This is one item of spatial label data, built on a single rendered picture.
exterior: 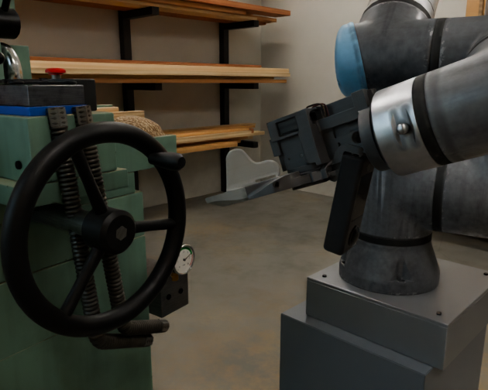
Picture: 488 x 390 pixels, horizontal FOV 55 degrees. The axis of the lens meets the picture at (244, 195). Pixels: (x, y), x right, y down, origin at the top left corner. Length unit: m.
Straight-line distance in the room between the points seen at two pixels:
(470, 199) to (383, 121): 0.41
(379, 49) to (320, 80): 3.76
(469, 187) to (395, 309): 0.24
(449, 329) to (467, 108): 0.48
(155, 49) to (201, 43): 0.49
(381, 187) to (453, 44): 0.37
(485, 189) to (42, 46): 3.06
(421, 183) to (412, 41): 0.35
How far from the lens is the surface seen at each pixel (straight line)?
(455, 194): 0.85
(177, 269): 0.95
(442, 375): 0.94
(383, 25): 0.59
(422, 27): 0.58
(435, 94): 0.46
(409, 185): 0.86
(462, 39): 0.56
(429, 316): 0.85
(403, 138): 0.46
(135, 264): 0.95
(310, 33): 4.42
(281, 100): 4.59
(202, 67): 3.63
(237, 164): 0.53
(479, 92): 0.44
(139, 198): 0.93
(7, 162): 0.74
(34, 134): 0.68
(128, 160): 0.90
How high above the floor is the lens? 1.00
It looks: 13 degrees down
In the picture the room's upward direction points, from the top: straight up
